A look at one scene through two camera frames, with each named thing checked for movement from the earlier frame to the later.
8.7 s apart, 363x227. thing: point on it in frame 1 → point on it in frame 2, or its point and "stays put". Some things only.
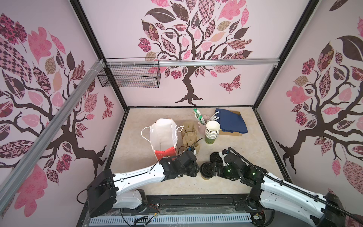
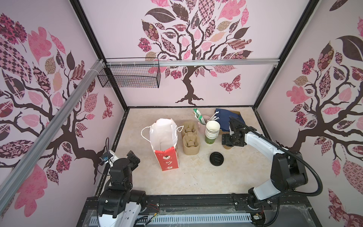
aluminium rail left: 12,181 stays put
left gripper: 194,169 → 134,160
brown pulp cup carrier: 190,135 stays put
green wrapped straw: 198,116 stays put
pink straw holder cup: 202,126 stays put
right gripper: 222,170 → 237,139
